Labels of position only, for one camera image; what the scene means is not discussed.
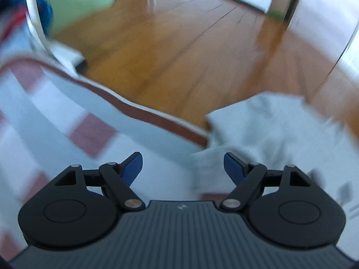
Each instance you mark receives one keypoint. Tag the white cabinet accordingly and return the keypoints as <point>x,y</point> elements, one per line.
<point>322,11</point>

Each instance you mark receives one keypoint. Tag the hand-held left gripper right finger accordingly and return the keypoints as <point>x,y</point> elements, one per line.
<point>232,168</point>

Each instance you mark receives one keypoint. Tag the blue cloth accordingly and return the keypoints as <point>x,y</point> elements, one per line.
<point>45,8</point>

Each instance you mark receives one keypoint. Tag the grey cloth garment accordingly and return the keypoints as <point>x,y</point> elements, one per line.
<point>266,129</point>

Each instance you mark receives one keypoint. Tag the checked blanket with brown border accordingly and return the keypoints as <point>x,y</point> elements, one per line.
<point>56,117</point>

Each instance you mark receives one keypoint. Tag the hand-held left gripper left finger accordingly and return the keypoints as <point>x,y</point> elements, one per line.
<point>131,168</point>

